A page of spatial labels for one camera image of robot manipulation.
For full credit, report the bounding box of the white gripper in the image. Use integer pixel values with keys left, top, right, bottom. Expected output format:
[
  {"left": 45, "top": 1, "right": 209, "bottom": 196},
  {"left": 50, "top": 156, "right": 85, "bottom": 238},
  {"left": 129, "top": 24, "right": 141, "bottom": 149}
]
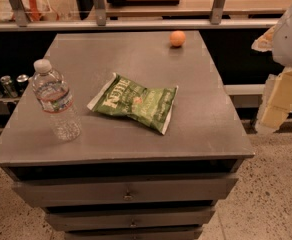
[{"left": 251, "top": 4, "right": 292, "bottom": 134}]

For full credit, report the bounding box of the orange fruit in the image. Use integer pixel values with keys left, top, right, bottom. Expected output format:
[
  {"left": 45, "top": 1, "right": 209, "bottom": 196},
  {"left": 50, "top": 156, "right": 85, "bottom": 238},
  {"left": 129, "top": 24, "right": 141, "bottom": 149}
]
[{"left": 170, "top": 31, "right": 186, "bottom": 47}]

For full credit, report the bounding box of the green kettle chip bag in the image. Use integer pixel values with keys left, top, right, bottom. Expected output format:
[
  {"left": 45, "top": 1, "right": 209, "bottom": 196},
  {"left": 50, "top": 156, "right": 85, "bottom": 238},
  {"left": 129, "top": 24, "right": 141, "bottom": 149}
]
[{"left": 87, "top": 73, "right": 178, "bottom": 135}]

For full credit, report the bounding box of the white and orange bag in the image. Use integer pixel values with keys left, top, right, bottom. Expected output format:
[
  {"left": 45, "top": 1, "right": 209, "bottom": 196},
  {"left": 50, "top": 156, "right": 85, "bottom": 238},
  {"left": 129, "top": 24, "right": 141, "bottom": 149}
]
[{"left": 0, "top": 0, "right": 59, "bottom": 23}]

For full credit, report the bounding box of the grey drawer cabinet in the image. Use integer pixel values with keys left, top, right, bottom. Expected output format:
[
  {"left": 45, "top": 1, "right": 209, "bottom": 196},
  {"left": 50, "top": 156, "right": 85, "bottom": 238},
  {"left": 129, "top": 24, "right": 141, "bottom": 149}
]
[{"left": 0, "top": 31, "right": 256, "bottom": 240}]

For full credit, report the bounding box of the bottom grey drawer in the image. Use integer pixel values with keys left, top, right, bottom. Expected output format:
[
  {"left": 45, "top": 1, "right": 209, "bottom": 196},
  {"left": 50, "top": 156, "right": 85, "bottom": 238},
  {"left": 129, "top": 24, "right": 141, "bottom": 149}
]
[{"left": 65, "top": 226, "right": 202, "bottom": 240}]

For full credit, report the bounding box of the grey drawer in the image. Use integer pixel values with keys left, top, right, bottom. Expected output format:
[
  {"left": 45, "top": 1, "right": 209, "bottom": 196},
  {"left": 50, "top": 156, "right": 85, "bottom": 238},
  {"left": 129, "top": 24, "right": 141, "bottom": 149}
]
[
  {"left": 45, "top": 206, "right": 215, "bottom": 231},
  {"left": 13, "top": 174, "right": 237, "bottom": 207},
  {"left": 65, "top": 226, "right": 202, "bottom": 240}
]

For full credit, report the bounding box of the clear plastic water bottle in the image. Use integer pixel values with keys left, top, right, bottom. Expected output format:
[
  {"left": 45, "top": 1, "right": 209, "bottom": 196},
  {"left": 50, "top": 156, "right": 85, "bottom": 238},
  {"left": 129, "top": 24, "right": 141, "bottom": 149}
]
[{"left": 32, "top": 59, "right": 81, "bottom": 141}]

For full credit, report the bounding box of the right soda can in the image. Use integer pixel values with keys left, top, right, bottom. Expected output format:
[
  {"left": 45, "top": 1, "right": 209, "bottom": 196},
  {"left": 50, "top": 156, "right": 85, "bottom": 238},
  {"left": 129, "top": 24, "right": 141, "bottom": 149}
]
[{"left": 16, "top": 74, "right": 29, "bottom": 94}]

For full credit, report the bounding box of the middle grey drawer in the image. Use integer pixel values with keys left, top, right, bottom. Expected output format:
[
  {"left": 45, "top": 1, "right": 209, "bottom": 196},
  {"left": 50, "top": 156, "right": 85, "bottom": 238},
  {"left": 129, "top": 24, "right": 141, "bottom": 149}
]
[{"left": 45, "top": 206, "right": 215, "bottom": 231}]

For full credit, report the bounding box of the middle soda can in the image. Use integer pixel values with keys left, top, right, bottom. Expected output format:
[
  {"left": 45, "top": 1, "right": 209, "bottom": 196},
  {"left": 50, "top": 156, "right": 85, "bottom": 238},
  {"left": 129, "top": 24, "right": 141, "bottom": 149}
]
[{"left": 0, "top": 75, "right": 18, "bottom": 98}]

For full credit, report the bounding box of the top grey drawer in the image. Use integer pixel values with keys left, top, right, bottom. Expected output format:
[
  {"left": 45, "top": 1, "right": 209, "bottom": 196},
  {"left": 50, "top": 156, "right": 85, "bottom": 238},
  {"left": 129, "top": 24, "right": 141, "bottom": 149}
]
[{"left": 13, "top": 174, "right": 237, "bottom": 207}]

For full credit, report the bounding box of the metal shelf rail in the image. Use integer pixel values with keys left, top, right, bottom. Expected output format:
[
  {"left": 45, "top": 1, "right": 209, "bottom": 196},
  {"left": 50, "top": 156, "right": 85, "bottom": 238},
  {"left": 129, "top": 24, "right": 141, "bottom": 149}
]
[{"left": 0, "top": 18, "right": 278, "bottom": 32}]

